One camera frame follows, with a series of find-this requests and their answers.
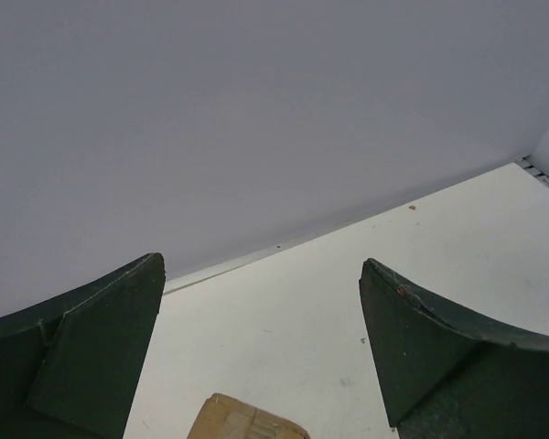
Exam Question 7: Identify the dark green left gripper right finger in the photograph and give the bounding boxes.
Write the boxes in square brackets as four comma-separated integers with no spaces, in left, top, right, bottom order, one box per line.
[359,259,549,438]

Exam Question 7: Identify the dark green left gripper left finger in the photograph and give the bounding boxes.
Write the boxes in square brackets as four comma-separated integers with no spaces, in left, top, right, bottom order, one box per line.
[0,253,165,438]

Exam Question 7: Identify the brown cardboard express box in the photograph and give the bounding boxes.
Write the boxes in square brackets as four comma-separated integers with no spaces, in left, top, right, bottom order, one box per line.
[187,393,310,439]

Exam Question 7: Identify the aluminium table edge rail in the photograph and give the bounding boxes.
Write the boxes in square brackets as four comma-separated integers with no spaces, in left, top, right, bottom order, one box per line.
[516,156,549,188]

